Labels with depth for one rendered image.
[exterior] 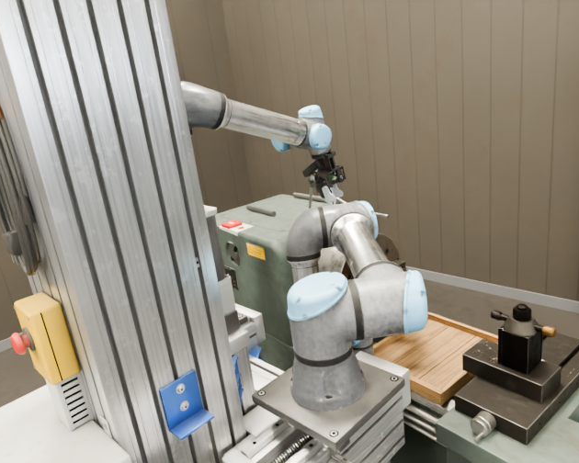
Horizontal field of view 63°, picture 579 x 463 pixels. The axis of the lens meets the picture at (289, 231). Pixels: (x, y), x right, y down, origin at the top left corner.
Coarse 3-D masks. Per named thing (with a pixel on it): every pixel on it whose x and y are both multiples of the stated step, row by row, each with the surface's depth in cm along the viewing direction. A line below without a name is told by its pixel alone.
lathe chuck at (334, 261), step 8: (376, 240) 160; (384, 240) 163; (384, 248) 164; (392, 248) 166; (328, 256) 158; (336, 256) 155; (344, 256) 153; (392, 256) 167; (328, 264) 157; (336, 264) 154; (344, 264) 152; (344, 272) 153
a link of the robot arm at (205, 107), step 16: (192, 96) 116; (208, 96) 117; (224, 96) 120; (192, 112) 117; (208, 112) 117; (224, 112) 119; (240, 112) 123; (256, 112) 126; (272, 112) 130; (208, 128) 123; (224, 128) 125; (240, 128) 125; (256, 128) 127; (272, 128) 129; (288, 128) 131; (304, 128) 135; (320, 128) 135; (304, 144) 137; (320, 144) 136
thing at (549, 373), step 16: (464, 352) 124; (480, 352) 123; (464, 368) 124; (480, 368) 120; (496, 368) 116; (544, 368) 114; (560, 368) 113; (496, 384) 118; (512, 384) 114; (528, 384) 111; (544, 384) 109; (544, 400) 110
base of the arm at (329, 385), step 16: (352, 352) 91; (304, 368) 89; (320, 368) 87; (336, 368) 87; (352, 368) 90; (304, 384) 89; (320, 384) 87; (336, 384) 87; (352, 384) 89; (304, 400) 89; (320, 400) 87; (336, 400) 87; (352, 400) 89
